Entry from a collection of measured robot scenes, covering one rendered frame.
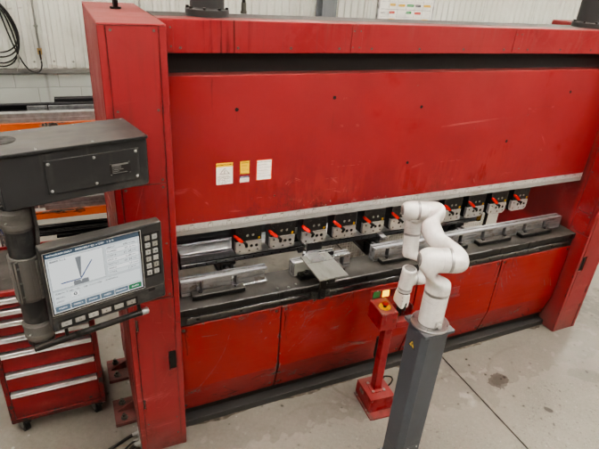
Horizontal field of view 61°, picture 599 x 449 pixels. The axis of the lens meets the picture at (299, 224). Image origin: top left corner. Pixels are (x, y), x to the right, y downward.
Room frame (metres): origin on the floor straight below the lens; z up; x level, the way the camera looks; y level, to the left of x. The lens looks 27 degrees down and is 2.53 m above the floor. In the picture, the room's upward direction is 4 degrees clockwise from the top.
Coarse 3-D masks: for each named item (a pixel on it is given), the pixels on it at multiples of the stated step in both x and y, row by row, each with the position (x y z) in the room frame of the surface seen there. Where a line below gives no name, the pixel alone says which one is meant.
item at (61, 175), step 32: (32, 128) 1.72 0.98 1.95; (64, 128) 1.75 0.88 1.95; (96, 128) 1.78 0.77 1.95; (128, 128) 1.81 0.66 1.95; (0, 160) 1.45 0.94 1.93; (32, 160) 1.51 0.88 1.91; (64, 160) 1.57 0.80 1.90; (96, 160) 1.63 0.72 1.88; (128, 160) 1.70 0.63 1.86; (0, 192) 1.45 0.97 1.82; (32, 192) 1.50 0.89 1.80; (64, 192) 1.56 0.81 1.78; (96, 192) 1.63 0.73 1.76; (0, 224) 1.53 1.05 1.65; (32, 224) 1.57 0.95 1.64; (32, 256) 1.55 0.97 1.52; (32, 288) 1.53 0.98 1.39; (32, 320) 1.53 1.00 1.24
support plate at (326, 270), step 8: (304, 256) 2.57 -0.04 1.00; (328, 256) 2.59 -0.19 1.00; (312, 264) 2.49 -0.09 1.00; (320, 264) 2.50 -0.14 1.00; (328, 264) 2.50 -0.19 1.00; (336, 264) 2.51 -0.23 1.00; (312, 272) 2.41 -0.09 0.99; (320, 272) 2.41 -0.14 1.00; (328, 272) 2.42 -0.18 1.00; (336, 272) 2.42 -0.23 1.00; (344, 272) 2.43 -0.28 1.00; (320, 280) 2.33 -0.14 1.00
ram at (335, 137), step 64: (192, 128) 2.27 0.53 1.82; (256, 128) 2.41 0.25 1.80; (320, 128) 2.56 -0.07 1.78; (384, 128) 2.74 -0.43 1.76; (448, 128) 2.94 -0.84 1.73; (512, 128) 3.16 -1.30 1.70; (576, 128) 3.43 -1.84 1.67; (192, 192) 2.26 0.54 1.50; (256, 192) 2.41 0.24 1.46; (320, 192) 2.58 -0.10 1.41; (384, 192) 2.77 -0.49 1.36
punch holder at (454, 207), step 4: (440, 200) 3.01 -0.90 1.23; (444, 200) 2.98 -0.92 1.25; (448, 200) 2.99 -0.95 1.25; (452, 200) 3.00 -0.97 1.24; (456, 200) 3.02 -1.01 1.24; (460, 200) 3.04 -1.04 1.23; (444, 204) 2.98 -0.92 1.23; (448, 204) 2.99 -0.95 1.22; (452, 204) 3.01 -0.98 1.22; (456, 204) 3.02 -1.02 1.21; (460, 204) 3.04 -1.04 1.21; (452, 208) 3.01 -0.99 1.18; (456, 208) 3.03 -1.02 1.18; (460, 208) 3.04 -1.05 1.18; (448, 212) 3.00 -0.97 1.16; (456, 212) 3.03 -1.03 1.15; (448, 216) 3.00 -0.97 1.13; (452, 216) 3.01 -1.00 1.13; (456, 216) 3.03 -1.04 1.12; (444, 220) 2.99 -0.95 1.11; (448, 220) 3.00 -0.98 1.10
